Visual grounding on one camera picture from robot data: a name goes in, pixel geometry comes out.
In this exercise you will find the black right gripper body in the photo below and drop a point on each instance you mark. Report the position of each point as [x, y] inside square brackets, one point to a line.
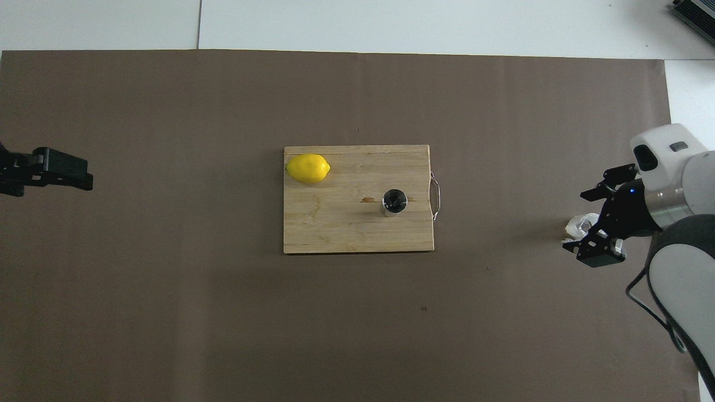
[631, 209]

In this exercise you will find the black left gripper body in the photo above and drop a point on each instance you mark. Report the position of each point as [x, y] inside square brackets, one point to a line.
[14, 170]

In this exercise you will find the steel cocktail jigger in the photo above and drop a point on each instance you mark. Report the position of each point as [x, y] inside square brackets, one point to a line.
[394, 202]

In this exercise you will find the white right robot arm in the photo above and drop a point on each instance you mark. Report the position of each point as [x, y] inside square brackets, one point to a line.
[681, 268]

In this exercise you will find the grey metal device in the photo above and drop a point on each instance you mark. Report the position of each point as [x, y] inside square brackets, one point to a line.
[698, 14]

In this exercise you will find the yellow lemon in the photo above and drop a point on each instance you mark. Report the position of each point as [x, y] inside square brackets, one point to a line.
[307, 168]

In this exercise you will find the brown paper table mat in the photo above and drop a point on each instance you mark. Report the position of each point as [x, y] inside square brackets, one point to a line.
[357, 335]

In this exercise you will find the wooden cutting board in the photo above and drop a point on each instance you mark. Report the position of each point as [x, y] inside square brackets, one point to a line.
[335, 223]

